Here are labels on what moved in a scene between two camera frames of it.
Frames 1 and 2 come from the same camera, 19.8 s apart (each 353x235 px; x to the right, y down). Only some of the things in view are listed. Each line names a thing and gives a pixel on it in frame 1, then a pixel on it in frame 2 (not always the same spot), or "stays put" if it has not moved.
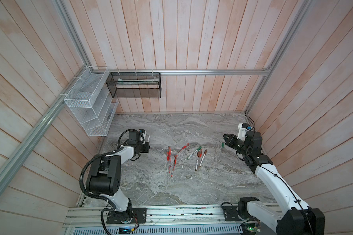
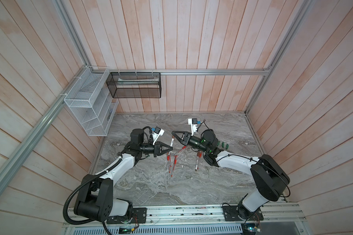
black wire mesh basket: x=135 y=84 stays put
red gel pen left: x=169 y=156 stays put
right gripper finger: x=231 y=140 to x=175 y=133
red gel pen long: x=175 y=163 stays put
